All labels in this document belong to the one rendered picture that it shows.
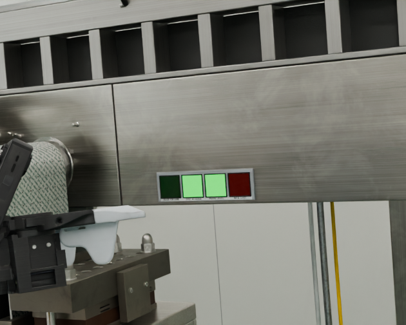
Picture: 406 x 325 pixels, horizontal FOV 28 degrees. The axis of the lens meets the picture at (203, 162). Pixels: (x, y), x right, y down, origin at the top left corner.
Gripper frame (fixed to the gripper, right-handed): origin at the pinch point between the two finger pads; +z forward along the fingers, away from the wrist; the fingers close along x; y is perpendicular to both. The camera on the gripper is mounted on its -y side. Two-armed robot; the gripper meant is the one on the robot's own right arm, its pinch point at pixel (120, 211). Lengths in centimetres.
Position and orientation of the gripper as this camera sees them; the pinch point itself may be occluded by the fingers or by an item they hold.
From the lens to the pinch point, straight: 94.7
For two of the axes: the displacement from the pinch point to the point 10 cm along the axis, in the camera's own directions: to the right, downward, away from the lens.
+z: 8.8, -0.9, 4.7
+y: 1.4, 9.9, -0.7
